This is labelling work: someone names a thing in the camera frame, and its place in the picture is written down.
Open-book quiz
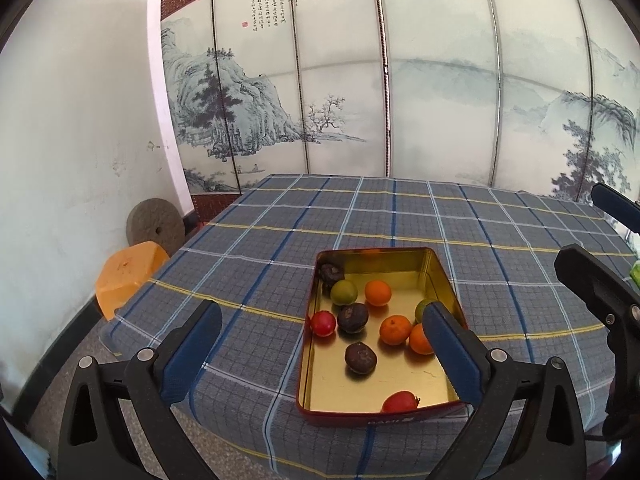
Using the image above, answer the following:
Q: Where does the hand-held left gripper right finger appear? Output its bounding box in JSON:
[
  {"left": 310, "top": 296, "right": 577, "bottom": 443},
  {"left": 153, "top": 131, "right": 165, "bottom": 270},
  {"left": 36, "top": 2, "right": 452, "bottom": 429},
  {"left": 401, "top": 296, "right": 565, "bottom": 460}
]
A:
[{"left": 422, "top": 300, "right": 588, "bottom": 480}]

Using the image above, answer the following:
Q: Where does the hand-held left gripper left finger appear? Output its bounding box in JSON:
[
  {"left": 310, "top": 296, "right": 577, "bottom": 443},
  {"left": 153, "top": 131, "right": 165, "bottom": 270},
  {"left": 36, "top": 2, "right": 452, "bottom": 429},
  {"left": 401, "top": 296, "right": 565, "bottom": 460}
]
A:
[{"left": 57, "top": 299, "right": 224, "bottom": 480}]

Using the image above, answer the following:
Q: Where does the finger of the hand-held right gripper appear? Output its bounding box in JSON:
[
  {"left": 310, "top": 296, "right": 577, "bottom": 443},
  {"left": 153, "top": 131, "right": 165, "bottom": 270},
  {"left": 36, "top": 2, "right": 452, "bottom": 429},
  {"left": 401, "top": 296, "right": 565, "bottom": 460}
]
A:
[
  {"left": 591, "top": 183, "right": 640, "bottom": 233},
  {"left": 554, "top": 244, "right": 640, "bottom": 391}
]

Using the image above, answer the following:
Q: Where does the orange mandarin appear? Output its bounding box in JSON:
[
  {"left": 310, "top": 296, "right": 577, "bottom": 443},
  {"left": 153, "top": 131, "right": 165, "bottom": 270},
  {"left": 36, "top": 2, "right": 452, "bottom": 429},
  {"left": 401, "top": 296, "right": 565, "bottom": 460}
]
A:
[
  {"left": 364, "top": 280, "right": 392, "bottom": 307},
  {"left": 409, "top": 323, "right": 436, "bottom": 356},
  {"left": 379, "top": 315, "right": 413, "bottom": 346}
]

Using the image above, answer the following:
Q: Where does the green round fruit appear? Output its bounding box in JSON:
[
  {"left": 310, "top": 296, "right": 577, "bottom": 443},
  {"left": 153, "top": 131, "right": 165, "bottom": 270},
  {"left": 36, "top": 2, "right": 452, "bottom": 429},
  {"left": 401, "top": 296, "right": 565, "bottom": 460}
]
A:
[
  {"left": 330, "top": 280, "right": 359, "bottom": 306},
  {"left": 414, "top": 298, "right": 438, "bottom": 324}
]

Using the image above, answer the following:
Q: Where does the golden metal tin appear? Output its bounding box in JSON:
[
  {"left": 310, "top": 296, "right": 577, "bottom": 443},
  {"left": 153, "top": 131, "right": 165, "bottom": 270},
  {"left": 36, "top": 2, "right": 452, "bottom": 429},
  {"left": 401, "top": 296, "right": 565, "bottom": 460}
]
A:
[{"left": 297, "top": 247, "right": 473, "bottom": 428}]

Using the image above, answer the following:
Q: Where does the red tomato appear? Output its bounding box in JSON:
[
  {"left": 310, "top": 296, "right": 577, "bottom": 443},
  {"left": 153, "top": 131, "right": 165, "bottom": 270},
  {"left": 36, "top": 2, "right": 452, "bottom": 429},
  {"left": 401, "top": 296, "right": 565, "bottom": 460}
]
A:
[
  {"left": 382, "top": 390, "right": 421, "bottom": 414},
  {"left": 310, "top": 310, "right": 336, "bottom": 337}
]

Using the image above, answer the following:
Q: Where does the dark wrinkled passion fruit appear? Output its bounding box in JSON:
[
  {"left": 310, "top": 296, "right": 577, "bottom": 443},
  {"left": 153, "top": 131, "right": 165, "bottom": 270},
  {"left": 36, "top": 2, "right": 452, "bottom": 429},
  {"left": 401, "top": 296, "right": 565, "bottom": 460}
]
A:
[
  {"left": 344, "top": 342, "right": 378, "bottom": 375},
  {"left": 320, "top": 262, "right": 345, "bottom": 287},
  {"left": 337, "top": 303, "right": 370, "bottom": 334}
]

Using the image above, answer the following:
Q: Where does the orange plastic stool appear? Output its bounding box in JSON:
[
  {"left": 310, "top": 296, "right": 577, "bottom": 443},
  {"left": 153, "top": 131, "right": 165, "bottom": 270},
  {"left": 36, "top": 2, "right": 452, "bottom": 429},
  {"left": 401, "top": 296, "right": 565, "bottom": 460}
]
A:
[{"left": 95, "top": 241, "right": 171, "bottom": 322}]

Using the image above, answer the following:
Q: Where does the grey plaid tablecloth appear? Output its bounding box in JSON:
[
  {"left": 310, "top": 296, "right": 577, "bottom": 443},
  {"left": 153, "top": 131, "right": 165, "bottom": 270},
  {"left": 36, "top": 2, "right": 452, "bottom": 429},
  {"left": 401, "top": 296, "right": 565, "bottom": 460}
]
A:
[{"left": 99, "top": 174, "right": 640, "bottom": 480}]

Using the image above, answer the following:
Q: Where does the round grey millstone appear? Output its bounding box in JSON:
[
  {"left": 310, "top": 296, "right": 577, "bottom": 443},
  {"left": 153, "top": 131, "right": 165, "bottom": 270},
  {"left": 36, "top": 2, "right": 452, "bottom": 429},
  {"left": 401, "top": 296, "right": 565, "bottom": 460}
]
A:
[{"left": 126, "top": 199, "right": 185, "bottom": 256}]

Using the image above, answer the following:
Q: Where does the landscape painted folding screen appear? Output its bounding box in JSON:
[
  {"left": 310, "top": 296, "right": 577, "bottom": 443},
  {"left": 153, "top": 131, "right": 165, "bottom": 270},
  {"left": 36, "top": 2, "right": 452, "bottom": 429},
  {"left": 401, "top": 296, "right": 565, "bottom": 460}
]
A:
[{"left": 160, "top": 0, "right": 640, "bottom": 211}]

